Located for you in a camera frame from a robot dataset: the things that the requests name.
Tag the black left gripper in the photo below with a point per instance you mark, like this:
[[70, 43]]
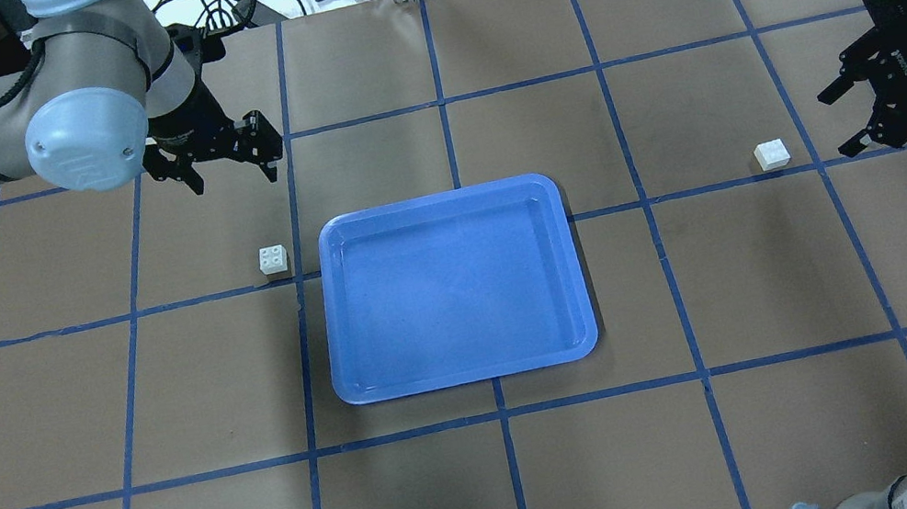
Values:
[[191, 124]]

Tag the white block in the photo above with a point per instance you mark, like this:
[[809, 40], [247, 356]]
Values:
[[274, 262], [771, 156]]

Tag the blue plastic tray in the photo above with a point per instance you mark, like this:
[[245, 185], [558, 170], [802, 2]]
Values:
[[457, 287]]

